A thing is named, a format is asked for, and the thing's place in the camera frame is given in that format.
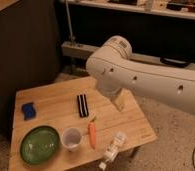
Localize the grey metal beam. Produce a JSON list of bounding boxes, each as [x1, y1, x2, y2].
[[61, 41, 195, 70]]

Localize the green plate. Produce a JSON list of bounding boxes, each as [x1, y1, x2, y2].
[[20, 125, 60, 165]]

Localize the white spray bottle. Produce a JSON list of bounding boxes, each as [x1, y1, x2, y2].
[[99, 132, 127, 171]]

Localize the blue sponge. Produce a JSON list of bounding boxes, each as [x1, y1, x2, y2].
[[22, 102, 36, 120]]

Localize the metal pole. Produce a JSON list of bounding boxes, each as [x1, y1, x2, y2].
[[65, 0, 75, 46]]

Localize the wooden table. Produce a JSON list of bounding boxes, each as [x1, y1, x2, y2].
[[9, 77, 157, 171]]

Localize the black handle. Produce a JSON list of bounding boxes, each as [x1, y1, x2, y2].
[[160, 57, 191, 68]]

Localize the black striped eraser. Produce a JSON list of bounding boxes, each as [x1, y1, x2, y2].
[[77, 94, 89, 117]]

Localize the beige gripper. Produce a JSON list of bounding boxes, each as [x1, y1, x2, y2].
[[111, 90, 125, 111]]

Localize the orange carrot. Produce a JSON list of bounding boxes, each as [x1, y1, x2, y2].
[[88, 117, 96, 149]]

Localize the white ceramic cup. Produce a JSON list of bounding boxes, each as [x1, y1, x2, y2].
[[61, 127, 82, 152]]

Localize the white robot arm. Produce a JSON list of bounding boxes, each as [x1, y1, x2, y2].
[[86, 36, 195, 115]]

